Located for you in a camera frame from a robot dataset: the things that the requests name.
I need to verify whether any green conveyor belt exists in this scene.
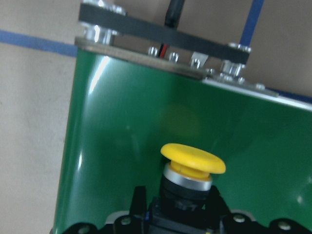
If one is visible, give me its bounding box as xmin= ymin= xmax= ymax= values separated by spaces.
xmin=52 ymin=0 xmax=312 ymax=234

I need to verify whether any yellow push button switch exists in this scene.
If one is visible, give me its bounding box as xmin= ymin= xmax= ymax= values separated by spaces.
xmin=147 ymin=143 xmax=226 ymax=234

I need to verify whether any red black power cable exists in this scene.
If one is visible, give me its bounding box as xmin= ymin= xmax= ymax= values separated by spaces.
xmin=158 ymin=0 xmax=186 ymax=58

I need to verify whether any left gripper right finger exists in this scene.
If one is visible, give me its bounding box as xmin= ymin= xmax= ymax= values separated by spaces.
xmin=206 ymin=185 xmax=231 ymax=219

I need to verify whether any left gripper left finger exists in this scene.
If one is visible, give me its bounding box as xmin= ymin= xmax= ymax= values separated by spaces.
xmin=129 ymin=186 xmax=147 ymax=219

